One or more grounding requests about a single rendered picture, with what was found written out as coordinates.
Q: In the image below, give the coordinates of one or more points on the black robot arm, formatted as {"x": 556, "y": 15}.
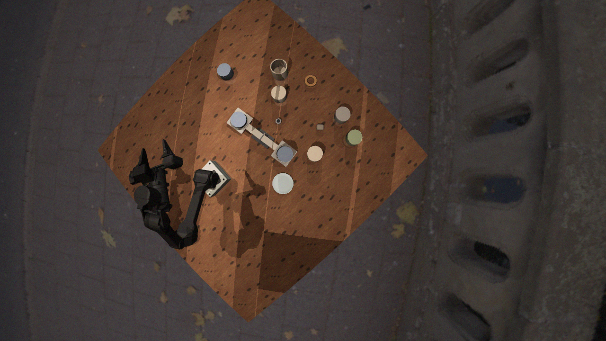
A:
{"x": 154, "y": 203}

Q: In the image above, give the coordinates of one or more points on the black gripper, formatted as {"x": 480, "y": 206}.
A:
{"x": 169, "y": 161}

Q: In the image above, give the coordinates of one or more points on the white round dish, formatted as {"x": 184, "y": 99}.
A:
{"x": 282, "y": 183}

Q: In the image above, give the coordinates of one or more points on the beige balance beam with square pans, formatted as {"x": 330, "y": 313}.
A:
{"x": 262, "y": 137}

